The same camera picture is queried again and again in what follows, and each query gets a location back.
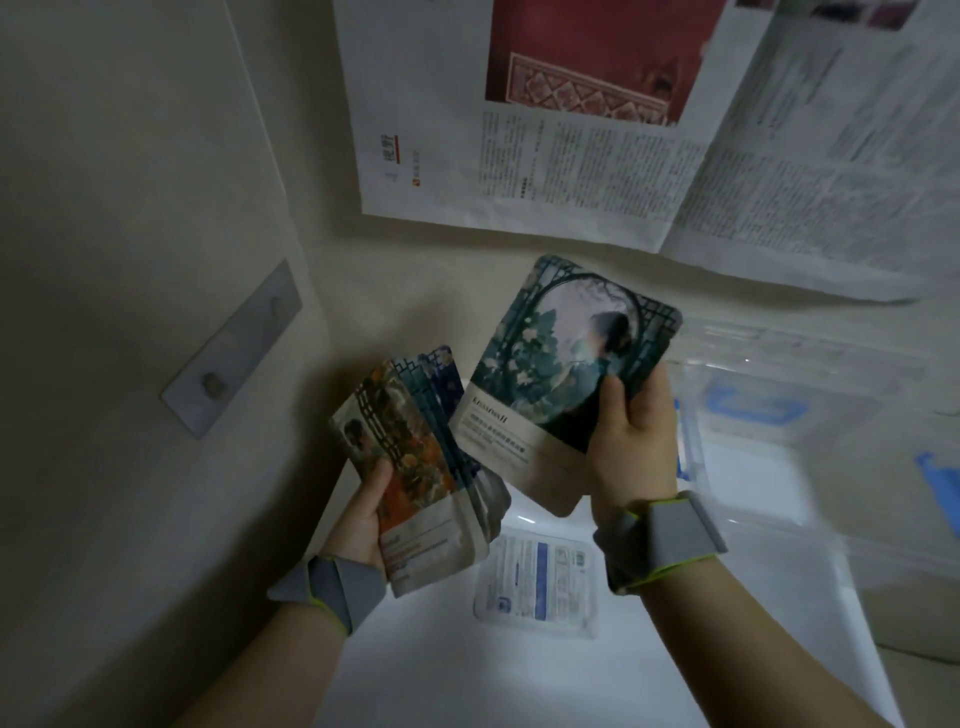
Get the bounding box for person's left hand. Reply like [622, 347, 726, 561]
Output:
[319, 458, 395, 582]

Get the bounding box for person's right hand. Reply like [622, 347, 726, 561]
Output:
[588, 367, 681, 526]

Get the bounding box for orange floral print mask packet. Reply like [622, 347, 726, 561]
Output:
[330, 358, 492, 599]

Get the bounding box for teal garden print mask packet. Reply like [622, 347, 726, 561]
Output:
[448, 255, 684, 519]

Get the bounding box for blue print mask packet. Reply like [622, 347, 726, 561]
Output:
[401, 345, 513, 541]

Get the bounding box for person's left forearm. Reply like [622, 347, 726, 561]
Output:
[171, 600, 348, 728]

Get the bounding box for person's right forearm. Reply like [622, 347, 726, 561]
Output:
[628, 556, 901, 728]

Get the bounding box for grey left wristband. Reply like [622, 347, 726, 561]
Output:
[267, 555, 390, 637]

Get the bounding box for grey wristband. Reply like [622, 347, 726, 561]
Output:
[592, 491, 729, 595]
[267, 555, 390, 637]

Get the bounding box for grey right wristband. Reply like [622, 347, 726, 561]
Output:
[592, 491, 729, 595]

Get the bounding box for white blue label mask packet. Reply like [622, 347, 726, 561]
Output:
[473, 525, 601, 639]

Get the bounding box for clear box lid blue latches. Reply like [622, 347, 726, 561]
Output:
[667, 318, 960, 541]

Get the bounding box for clear plastic storage box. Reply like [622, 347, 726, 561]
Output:
[315, 360, 960, 728]

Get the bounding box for open magazine red picture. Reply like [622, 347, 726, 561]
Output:
[332, 0, 960, 303]

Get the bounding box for clear adhesive wall hook plate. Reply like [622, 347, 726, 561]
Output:
[160, 260, 304, 440]

